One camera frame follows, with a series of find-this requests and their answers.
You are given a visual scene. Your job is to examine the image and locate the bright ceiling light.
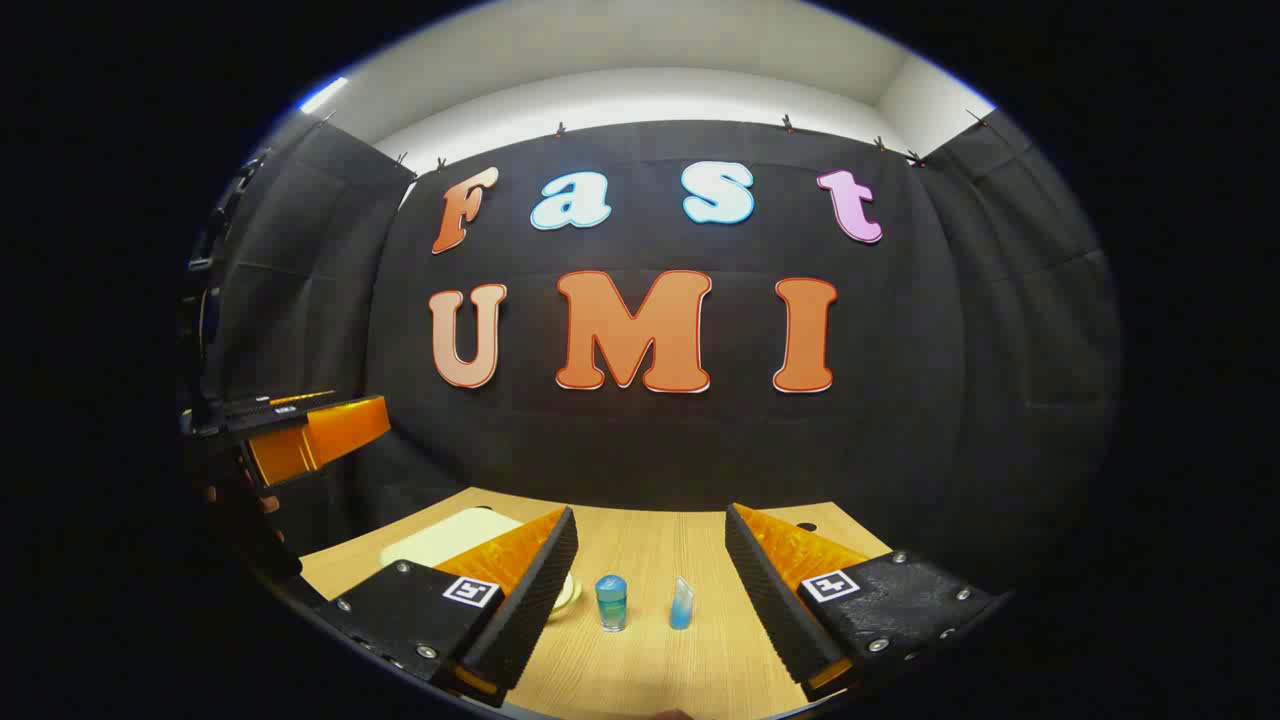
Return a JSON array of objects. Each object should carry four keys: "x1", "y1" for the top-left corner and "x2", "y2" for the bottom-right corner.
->
[{"x1": 298, "y1": 76, "x2": 349, "y2": 115}]

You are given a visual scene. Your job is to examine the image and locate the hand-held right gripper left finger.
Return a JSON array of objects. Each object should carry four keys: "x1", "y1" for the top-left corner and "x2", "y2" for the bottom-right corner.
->
[{"x1": 318, "y1": 505, "x2": 581, "y2": 709}]

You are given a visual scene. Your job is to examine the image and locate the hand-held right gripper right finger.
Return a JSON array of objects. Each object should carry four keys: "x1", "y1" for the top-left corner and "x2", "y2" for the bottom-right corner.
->
[{"x1": 724, "y1": 503, "x2": 1011, "y2": 701}]

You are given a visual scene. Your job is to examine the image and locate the blue capped skin care bottle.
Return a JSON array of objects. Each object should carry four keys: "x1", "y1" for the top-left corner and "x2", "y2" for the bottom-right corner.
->
[{"x1": 595, "y1": 574, "x2": 629, "y2": 633}]

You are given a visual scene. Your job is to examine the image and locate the black backdrop cloth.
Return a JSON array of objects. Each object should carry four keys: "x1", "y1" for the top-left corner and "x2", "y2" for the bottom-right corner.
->
[{"x1": 190, "y1": 110, "x2": 1121, "y2": 591}]

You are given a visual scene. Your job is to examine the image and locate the pale yellow small suitcase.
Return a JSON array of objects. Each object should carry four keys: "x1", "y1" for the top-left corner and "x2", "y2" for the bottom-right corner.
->
[{"x1": 378, "y1": 507, "x2": 583, "y2": 621}]

